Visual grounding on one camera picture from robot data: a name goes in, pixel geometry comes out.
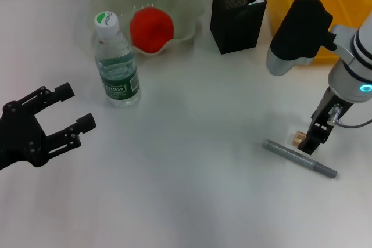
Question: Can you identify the black mesh pen holder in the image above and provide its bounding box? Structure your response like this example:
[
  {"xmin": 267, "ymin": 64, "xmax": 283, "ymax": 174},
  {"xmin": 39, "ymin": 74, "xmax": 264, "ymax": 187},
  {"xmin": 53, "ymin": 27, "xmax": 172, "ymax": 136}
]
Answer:
[{"xmin": 209, "ymin": 0, "xmax": 267, "ymax": 55}]

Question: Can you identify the clear green-label water bottle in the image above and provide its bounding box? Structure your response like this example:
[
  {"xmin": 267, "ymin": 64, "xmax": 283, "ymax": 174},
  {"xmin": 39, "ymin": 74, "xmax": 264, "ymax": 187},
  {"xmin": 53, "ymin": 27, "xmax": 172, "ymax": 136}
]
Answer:
[{"xmin": 92, "ymin": 10, "xmax": 142, "ymax": 109}]

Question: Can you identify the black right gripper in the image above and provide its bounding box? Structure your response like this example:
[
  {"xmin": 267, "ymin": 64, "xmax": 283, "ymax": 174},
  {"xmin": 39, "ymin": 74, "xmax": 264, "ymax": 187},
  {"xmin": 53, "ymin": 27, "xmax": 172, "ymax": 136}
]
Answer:
[{"xmin": 298, "ymin": 87, "xmax": 335, "ymax": 156}]

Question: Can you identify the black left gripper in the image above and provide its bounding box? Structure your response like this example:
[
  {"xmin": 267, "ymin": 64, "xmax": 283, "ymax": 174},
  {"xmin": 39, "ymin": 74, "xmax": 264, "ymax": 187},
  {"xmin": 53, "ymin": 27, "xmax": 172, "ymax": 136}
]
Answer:
[{"xmin": 0, "ymin": 82, "xmax": 97, "ymax": 170}]

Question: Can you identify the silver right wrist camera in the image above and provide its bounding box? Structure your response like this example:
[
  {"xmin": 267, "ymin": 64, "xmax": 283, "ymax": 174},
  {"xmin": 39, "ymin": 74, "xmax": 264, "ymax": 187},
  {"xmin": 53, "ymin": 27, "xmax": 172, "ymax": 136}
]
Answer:
[{"xmin": 266, "ymin": 0, "xmax": 339, "ymax": 77}]

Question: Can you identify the red ball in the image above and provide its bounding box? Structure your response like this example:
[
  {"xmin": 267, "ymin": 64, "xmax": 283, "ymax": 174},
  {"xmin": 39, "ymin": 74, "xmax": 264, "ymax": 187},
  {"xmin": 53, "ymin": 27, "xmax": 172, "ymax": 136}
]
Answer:
[{"xmin": 129, "ymin": 7, "xmax": 176, "ymax": 54}]

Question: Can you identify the grey glitter pen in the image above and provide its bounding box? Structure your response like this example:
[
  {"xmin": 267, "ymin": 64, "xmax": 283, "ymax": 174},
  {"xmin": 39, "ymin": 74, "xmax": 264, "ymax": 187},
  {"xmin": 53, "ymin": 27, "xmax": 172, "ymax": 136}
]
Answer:
[{"xmin": 263, "ymin": 139, "xmax": 338, "ymax": 179}]

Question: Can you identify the tan eraser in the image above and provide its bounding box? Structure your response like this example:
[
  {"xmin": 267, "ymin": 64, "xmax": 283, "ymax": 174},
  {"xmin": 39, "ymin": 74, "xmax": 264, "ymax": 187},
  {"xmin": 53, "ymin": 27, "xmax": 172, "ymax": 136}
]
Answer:
[{"xmin": 292, "ymin": 131, "xmax": 306, "ymax": 146}]

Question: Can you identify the pale green wavy fruit plate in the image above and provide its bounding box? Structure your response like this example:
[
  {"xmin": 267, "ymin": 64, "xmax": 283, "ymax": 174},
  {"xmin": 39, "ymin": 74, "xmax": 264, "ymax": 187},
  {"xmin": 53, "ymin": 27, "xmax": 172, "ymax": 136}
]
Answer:
[{"xmin": 91, "ymin": 0, "xmax": 205, "ymax": 57}]

